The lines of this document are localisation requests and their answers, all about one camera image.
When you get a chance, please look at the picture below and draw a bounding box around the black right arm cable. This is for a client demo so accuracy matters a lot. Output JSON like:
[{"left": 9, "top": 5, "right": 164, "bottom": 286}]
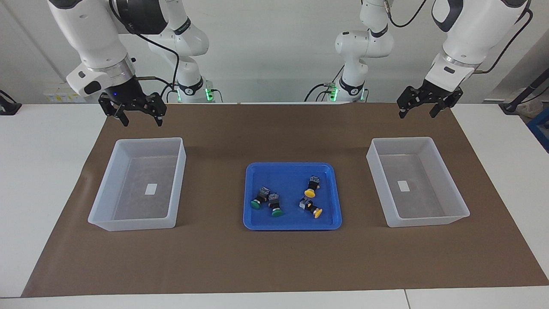
[{"left": 109, "top": 0, "right": 181, "bottom": 103}]

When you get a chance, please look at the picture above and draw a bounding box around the black desk clamp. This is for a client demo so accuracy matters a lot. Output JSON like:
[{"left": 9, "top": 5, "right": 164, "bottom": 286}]
[{"left": 0, "top": 90, "right": 22, "bottom": 115}]

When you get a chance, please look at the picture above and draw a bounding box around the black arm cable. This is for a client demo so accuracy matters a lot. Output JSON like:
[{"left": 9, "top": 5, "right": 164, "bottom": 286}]
[
  {"left": 384, "top": 0, "right": 534, "bottom": 74},
  {"left": 109, "top": 0, "right": 181, "bottom": 103}
]

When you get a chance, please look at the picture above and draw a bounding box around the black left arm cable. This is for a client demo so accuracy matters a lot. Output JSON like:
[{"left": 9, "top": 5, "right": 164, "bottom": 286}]
[{"left": 384, "top": 0, "right": 534, "bottom": 74}]

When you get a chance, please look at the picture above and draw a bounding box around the brown paper table mat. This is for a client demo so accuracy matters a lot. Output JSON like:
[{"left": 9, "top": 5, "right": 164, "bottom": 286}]
[{"left": 21, "top": 102, "right": 549, "bottom": 298}]

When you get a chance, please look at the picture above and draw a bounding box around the yellow push button switch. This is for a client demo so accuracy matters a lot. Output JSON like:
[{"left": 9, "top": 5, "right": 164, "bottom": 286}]
[
  {"left": 304, "top": 175, "right": 322, "bottom": 198},
  {"left": 299, "top": 197, "right": 323, "bottom": 219}
]

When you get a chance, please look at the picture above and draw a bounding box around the translucent white plastic box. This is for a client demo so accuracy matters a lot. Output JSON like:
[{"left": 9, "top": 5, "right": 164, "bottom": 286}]
[
  {"left": 87, "top": 137, "right": 187, "bottom": 232},
  {"left": 366, "top": 137, "right": 471, "bottom": 228}
]

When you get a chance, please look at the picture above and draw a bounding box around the blue plastic tray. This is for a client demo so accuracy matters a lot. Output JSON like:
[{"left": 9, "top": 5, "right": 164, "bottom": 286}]
[{"left": 243, "top": 162, "right": 343, "bottom": 231}]

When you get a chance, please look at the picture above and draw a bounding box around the black stand pole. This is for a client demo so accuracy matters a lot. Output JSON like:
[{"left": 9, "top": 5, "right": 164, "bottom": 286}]
[{"left": 499, "top": 71, "right": 549, "bottom": 113}]

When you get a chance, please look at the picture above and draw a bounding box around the green push button switch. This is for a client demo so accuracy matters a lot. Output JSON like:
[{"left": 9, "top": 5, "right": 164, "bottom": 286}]
[
  {"left": 250, "top": 186, "right": 271, "bottom": 210},
  {"left": 268, "top": 193, "right": 284, "bottom": 218}
]

